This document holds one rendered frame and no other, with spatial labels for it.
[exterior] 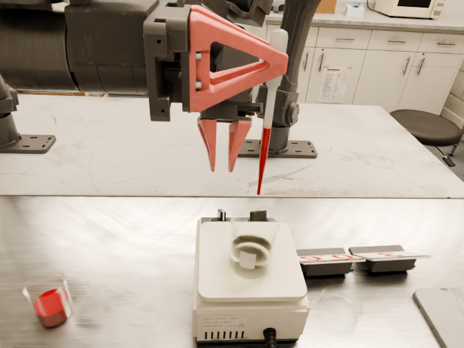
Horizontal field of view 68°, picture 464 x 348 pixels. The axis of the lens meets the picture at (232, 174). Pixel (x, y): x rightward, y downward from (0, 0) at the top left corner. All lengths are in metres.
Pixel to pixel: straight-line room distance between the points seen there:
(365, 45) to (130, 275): 2.70
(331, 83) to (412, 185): 2.25
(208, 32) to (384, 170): 0.65
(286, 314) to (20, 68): 0.34
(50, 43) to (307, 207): 0.51
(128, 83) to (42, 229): 0.41
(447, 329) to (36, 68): 0.52
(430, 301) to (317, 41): 2.46
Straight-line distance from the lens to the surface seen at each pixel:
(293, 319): 0.42
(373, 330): 0.51
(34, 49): 0.27
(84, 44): 0.26
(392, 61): 3.13
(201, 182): 0.68
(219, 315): 0.40
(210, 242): 0.43
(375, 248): 0.61
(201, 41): 0.25
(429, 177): 0.86
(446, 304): 0.57
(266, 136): 0.30
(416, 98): 3.37
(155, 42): 0.23
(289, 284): 0.40
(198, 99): 0.26
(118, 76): 0.26
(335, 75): 2.98
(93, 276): 0.53
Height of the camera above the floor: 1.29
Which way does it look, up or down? 34 degrees down
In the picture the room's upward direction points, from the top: 4 degrees clockwise
